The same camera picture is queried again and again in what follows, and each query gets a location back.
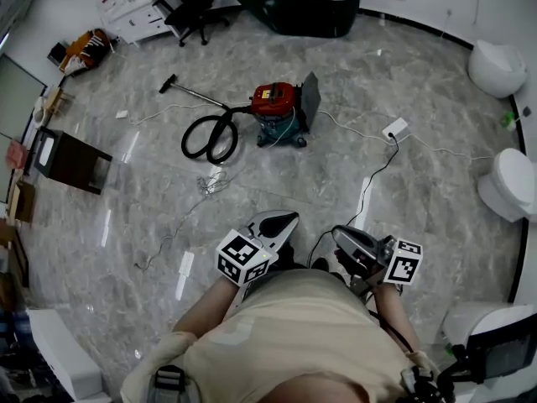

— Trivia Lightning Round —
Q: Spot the white power strip cable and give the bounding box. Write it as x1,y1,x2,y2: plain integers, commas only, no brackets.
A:
409,134,496,161

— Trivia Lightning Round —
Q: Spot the small wooden stool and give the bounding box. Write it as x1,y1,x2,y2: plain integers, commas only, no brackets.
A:
44,88,75,117

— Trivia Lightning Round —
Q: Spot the dark wooden side table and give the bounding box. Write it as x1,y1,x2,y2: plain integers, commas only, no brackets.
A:
32,127,113,196

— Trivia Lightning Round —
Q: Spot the white power strip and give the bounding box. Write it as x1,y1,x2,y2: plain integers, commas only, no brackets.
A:
381,117,411,142

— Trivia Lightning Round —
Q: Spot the person's right forearm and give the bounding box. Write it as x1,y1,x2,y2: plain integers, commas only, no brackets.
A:
372,283,420,354

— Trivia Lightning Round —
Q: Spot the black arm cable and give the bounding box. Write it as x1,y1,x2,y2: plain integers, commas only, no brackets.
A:
368,308,416,352

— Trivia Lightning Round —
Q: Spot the white flat device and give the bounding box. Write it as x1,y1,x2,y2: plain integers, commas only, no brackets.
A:
39,137,55,167

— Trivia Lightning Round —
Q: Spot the metal vacuum wand with nozzle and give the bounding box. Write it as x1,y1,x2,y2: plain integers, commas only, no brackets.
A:
158,73,231,111

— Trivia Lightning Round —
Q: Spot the black vacuum hose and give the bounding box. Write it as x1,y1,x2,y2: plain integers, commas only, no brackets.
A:
180,103,255,165

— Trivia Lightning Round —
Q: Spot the person's beige shirt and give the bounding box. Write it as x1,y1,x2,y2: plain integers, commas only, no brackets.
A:
120,269,440,403

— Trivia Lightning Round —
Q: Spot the black monitor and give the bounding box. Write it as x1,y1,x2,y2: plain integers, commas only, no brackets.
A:
465,317,537,385

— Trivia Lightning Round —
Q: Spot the red and teal vacuum cleaner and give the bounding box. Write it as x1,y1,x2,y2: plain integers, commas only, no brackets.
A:
250,81,311,149

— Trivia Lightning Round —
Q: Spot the pink cloth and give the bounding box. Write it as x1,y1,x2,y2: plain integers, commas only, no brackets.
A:
6,139,29,170

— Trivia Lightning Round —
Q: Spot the black power cable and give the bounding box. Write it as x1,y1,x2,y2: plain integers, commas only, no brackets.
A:
307,132,400,268

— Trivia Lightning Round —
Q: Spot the white toilet with tank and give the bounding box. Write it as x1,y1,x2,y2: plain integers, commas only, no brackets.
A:
477,148,537,224

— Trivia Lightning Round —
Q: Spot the black office chair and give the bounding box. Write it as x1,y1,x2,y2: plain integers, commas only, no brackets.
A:
153,0,231,48

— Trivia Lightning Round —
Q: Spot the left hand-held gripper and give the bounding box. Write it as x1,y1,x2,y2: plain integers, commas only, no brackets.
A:
215,210,300,288

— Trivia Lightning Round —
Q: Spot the tangled grey cable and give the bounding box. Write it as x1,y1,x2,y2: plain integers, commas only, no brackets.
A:
133,170,236,271

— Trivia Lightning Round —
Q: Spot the person's left forearm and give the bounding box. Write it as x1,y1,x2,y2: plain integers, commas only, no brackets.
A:
173,275,238,335

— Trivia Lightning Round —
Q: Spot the white vacuum cable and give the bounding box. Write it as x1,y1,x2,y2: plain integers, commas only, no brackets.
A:
317,110,389,142

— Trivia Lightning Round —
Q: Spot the dark green bathtub white rim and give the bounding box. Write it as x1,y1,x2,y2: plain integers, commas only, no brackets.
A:
225,0,363,39

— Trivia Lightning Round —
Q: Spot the white drawer cabinet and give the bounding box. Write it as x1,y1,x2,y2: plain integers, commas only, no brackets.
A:
96,0,181,48

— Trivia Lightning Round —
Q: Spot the cardboard box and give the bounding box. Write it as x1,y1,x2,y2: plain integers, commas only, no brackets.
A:
8,181,37,224

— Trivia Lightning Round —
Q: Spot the small black box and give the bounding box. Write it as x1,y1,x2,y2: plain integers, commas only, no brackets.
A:
46,42,70,65

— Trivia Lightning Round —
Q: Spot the white egg-shaped toilet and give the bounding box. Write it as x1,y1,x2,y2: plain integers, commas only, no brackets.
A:
467,39,529,99

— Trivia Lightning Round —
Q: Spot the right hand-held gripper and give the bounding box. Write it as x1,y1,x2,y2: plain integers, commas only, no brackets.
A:
331,224,424,297

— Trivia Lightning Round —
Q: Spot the white rectangular block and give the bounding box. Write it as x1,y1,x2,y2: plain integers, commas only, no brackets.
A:
27,308,110,403

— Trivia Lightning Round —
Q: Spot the black backpack strap buckle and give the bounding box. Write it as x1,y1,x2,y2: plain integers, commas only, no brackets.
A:
153,365,185,403

